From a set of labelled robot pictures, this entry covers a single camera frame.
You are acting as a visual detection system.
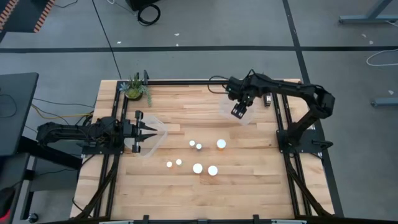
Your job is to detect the black mat orange striped edges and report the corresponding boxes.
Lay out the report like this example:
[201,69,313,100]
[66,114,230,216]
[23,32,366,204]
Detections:
[0,0,57,43]

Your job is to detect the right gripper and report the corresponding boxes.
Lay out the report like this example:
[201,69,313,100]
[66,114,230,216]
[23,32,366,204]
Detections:
[230,92,256,120]

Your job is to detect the white floor cable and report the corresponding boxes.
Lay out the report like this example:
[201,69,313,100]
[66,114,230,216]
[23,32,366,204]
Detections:
[366,48,398,67]

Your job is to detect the black desk leg beam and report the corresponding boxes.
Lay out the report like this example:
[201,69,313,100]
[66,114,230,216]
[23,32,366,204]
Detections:
[17,135,83,170]

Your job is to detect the long black floor cable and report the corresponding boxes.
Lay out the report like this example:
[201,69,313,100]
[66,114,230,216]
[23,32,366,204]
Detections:
[91,0,123,80]

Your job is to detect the grey table leg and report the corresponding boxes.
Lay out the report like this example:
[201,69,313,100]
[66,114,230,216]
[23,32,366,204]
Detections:
[338,0,398,25]

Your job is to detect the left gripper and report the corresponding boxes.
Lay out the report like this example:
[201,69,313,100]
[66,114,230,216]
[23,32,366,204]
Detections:
[121,110,158,154]

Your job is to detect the black box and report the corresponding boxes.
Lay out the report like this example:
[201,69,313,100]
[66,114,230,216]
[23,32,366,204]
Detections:
[126,0,161,12]

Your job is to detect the yellow cable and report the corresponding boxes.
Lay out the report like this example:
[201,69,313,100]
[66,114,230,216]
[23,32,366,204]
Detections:
[30,103,94,121]

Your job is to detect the black desk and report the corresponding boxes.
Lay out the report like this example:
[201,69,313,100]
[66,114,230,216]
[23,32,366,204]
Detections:
[0,72,40,157]

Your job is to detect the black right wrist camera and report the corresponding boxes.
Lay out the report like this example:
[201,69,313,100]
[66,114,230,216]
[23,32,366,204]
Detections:
[226,77,248,100]

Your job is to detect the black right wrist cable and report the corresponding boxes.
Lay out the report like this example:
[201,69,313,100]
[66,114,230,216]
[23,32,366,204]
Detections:
[207,75,231,95]

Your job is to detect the black aluminium table frame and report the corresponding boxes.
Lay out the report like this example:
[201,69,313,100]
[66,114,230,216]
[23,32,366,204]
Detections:
[73,79,335,220]

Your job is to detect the grey table foot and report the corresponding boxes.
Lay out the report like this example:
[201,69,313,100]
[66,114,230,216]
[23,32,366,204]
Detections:
[370,97,398,109]

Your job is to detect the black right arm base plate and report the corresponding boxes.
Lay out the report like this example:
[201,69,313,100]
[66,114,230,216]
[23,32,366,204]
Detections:
[276,128,334,154]

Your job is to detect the clear plastic bin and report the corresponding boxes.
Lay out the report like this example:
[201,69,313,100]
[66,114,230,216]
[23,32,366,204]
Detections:
[218,92,259,126]
[123,113,169,158]

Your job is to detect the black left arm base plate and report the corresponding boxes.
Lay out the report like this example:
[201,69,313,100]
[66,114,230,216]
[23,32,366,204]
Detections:
[81,141,126,156]

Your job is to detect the potted green succulent plant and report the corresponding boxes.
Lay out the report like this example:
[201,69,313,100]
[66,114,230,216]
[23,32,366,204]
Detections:
[119,73,153,107]

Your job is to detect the coiled black cable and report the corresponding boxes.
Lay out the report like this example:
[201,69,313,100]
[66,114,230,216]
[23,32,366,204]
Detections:
[136,3,162,27]

